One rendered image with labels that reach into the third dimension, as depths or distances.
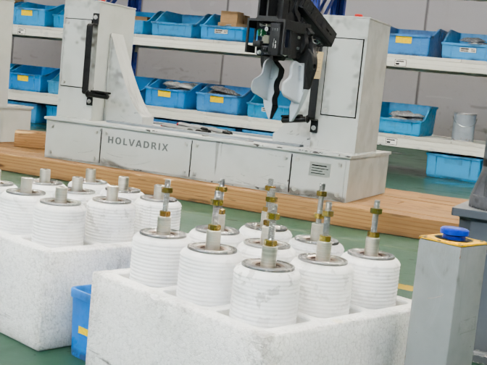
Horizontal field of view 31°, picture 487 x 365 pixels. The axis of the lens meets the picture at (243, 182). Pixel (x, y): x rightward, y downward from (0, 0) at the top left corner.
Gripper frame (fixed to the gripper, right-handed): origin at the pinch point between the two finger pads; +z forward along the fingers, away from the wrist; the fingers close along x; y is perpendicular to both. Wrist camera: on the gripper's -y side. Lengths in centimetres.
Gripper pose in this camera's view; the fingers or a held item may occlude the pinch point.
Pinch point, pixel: (283, 111)
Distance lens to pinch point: 140.1
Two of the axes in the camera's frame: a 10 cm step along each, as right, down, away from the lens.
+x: 7.9, 1.5, -5.9
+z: -1.0, 9.9, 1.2
